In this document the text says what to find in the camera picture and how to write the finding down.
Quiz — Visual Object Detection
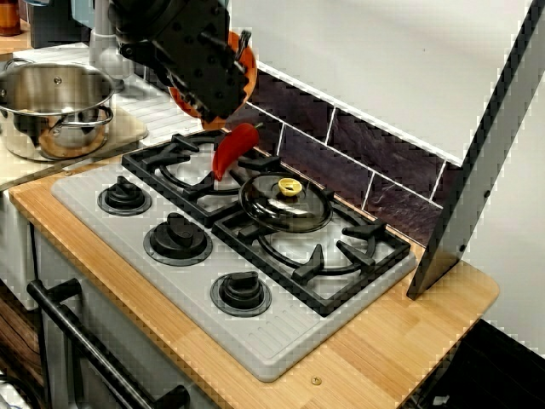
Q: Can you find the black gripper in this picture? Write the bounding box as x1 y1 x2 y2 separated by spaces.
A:
168 25 252 123

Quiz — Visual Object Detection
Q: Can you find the orange plastic toy pot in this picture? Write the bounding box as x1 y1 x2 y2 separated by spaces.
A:
168 28 259 131

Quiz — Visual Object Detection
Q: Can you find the red toy chili pepper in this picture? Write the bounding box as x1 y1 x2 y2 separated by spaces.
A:
211 122 264 182

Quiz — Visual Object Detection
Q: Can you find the black stove grate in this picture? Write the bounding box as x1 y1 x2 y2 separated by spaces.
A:
121 127 284 229
211 187 412 319

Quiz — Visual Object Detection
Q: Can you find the teal box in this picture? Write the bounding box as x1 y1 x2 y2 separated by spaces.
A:
70 0 97 29

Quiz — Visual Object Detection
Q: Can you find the glass lid with yellow knob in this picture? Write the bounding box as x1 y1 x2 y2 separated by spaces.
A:
238 171 334 234

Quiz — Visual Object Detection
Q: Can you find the black stove knob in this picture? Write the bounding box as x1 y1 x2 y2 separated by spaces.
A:
96 175 153 217
209 270 273 318
142 211 214 268

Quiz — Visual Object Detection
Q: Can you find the dark grey box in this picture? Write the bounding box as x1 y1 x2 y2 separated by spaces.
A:
28 0 93 49

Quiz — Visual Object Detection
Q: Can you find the stainless steel pot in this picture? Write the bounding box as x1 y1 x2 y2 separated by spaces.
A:
0 59 117 162

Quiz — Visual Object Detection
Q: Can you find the dark tile backsplash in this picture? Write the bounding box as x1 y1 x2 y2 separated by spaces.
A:
238 63 463 256

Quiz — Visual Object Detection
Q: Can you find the wooden side table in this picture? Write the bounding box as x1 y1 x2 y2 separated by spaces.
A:
0 20 34 56

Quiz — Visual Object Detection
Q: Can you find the grey toy stove plate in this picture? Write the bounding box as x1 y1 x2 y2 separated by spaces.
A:
50 127 417 383

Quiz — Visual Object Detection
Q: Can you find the amber glass jar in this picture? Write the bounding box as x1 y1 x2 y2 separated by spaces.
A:
0 0 22 37

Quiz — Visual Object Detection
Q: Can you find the white toy kitchen cabinet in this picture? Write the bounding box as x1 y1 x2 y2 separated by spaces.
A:
0 187 222 409

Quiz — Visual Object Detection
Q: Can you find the dark grey panel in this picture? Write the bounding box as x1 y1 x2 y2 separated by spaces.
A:
406 0 545 302

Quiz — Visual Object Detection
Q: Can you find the black case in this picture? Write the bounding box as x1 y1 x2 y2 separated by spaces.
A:
395 319 545 409

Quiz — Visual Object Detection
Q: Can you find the black oven door handle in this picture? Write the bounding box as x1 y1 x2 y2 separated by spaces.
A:
26 277 192 409

